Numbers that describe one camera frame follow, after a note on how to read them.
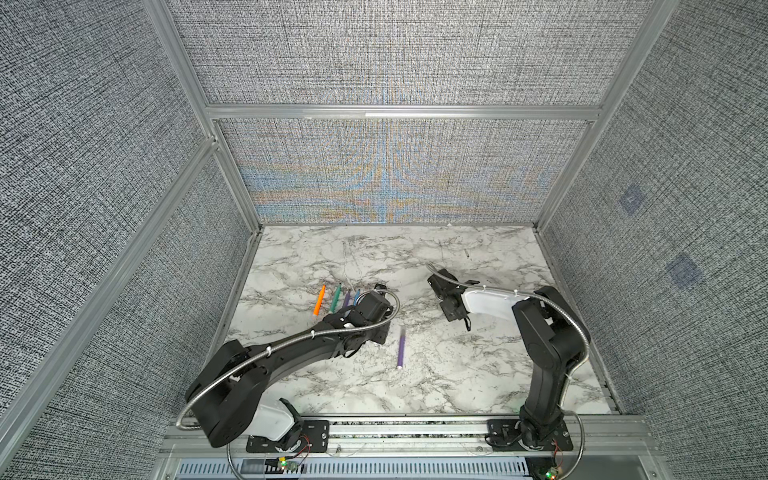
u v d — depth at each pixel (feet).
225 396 1.37
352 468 2.30
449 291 2.39
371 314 2.11
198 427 1.41
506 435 2.39
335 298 3.22
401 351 2.88
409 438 2.45
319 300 3.20
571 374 1.73
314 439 2.41
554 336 1.63
